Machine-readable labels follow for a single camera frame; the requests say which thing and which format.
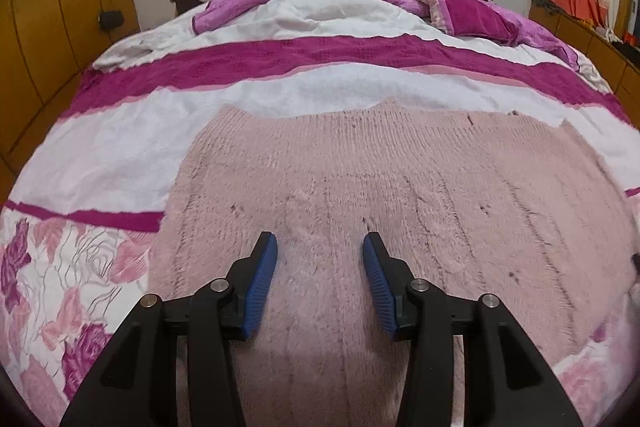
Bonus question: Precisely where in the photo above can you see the pink knitted cardigan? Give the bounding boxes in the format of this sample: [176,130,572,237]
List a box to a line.
[149,101,639,426]

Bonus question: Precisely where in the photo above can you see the pink floral bed cover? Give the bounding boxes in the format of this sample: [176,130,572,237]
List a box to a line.
[1,0,639,426]

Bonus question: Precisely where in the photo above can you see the wooden side cabinet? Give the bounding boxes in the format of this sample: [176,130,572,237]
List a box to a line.
[528,1,639,112]

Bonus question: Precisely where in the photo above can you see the wooden wardrobe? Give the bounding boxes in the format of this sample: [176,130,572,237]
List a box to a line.
[1,0,139,196]

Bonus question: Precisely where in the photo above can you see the black wall device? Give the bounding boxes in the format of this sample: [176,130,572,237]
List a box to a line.
[98,10,125,32]

